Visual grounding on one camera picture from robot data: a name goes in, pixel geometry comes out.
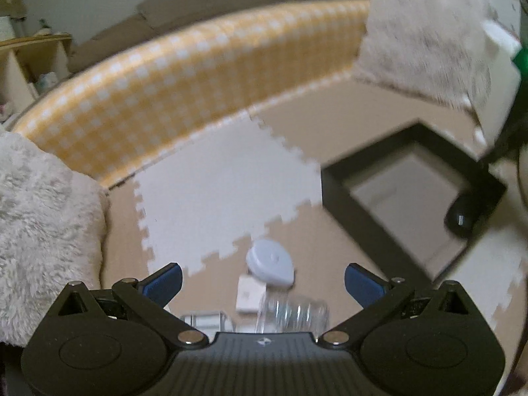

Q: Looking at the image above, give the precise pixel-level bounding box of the black cardboard box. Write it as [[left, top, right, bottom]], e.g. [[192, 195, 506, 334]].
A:
[[321, 119, 507, 285]]

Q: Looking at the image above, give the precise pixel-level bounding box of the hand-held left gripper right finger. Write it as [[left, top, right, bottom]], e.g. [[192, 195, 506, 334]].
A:
[[317, 263, 481, 349]]

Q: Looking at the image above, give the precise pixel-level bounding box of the wooden shelf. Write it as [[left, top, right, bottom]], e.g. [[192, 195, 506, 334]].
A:
[[0, 35, 73, 124]]

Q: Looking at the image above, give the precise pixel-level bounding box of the yellow checkered bumper cushion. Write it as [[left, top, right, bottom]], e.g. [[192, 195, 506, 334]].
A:
[[12, 0, 372, 190]]

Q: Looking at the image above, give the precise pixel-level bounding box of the small clear plastic box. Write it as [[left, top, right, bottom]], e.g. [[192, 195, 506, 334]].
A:
[[179, 311, 237, 337]]

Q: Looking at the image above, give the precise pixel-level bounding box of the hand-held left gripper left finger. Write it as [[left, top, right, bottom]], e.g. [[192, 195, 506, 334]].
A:
[[41, 263, 209, 349]]

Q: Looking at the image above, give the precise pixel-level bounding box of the fluffy white cushion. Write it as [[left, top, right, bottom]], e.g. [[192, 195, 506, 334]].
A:
[[355, 0, 496, 124], [0, 128, 110, 345]]

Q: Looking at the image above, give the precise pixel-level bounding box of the fluffy white cushion right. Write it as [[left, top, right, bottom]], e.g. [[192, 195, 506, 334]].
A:
[[355, 0, 496, 124]]

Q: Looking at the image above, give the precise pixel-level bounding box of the foam puzzle floor mat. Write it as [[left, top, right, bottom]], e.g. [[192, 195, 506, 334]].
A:
[[99, 66, 528, 396]]

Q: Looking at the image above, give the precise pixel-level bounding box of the clear plastic case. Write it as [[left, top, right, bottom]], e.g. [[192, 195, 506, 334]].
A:
[[256, 288, 331, 334]]

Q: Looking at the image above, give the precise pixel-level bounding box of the fluffy white cushion left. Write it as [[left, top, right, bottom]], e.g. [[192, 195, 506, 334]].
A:
[[0, 128, 110, 345]]

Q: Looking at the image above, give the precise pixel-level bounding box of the white square adapter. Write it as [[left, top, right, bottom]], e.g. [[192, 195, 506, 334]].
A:
[[236, 276, 267, 313]]

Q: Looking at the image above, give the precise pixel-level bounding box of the white round device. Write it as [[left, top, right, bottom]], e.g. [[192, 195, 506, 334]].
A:
[[246, 239, 296, 288]]

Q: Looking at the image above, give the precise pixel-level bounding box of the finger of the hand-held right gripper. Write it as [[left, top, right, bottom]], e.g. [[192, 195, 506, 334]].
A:
[[445, 192, 481, 238]]

